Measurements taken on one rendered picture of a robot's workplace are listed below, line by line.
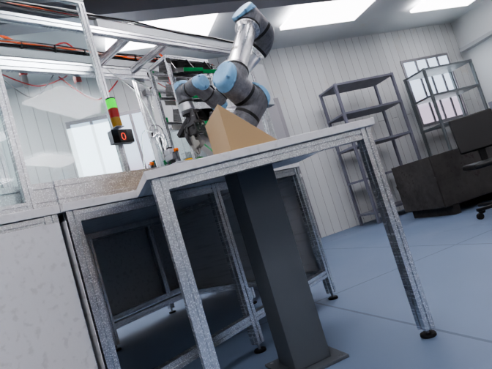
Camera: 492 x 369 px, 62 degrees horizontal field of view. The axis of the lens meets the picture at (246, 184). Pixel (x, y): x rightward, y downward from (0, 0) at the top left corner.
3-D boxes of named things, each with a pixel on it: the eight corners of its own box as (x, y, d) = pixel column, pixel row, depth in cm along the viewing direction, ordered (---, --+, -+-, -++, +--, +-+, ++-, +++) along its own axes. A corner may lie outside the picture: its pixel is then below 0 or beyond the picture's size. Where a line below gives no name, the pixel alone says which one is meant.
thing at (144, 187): (375, 124, 159) (373, 116, 159) (146, 180, 128) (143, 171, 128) (297, 162, 225) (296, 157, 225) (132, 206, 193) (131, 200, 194)
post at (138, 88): (180, 207, 349) (136, 54, 359) (172, 209, 342) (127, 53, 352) (177, 208, 352) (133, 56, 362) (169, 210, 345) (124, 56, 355)
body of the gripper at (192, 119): (196, 132, 194) (189, 107, 195) (185, 138, 200) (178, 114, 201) (207, 131, 200) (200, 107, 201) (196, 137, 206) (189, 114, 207)
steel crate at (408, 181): (520, 192, 454) (500, 135, 459) (452, 217, 427) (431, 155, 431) (465, 200, 531) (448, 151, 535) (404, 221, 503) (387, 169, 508)
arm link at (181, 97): (180, 77, 197) (169, 85, 202) (186, 99, 196) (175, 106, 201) (192, 79, 203) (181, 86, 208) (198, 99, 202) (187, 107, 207)
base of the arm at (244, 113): (257, 139, 167) (267, 119, 169) (225, 120, 164) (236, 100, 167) (247, 148, 181) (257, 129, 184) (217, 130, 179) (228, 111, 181)
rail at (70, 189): (226, 176, 217) (220, 157, 217) (60, 206, 150) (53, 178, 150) (219, 179, 220) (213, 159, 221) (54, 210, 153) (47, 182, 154)
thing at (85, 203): (299, 166, 255) (298, 161, 255) (64, 211, 142) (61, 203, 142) (167, 214, 347) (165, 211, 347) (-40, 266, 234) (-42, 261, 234)
